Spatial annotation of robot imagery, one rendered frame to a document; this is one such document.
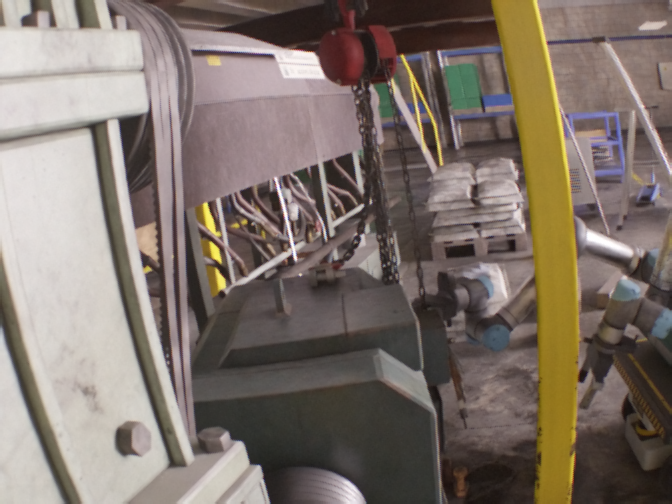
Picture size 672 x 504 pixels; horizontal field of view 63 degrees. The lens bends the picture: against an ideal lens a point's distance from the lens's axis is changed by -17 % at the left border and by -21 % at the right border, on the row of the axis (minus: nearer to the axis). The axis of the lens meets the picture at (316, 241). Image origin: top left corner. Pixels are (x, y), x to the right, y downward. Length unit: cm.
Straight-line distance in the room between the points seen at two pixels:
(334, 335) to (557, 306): 55
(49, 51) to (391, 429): 70
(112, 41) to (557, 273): 102
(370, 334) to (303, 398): 17
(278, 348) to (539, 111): 69
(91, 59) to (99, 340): 27
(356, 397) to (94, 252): 45
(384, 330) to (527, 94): 57
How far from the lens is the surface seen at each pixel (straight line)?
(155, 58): 74
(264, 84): 225
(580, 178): 646
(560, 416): 150
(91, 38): 63
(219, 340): 121
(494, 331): 178
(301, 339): 103
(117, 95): 65
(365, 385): 92
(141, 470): 69
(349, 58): 153
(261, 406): 93
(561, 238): 135
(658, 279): 166
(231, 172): 193
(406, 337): 104
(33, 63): 56
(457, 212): 518
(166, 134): 74
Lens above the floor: 119
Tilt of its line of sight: 10 degrees down
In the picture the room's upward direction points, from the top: 9 degrees counter-clockwise
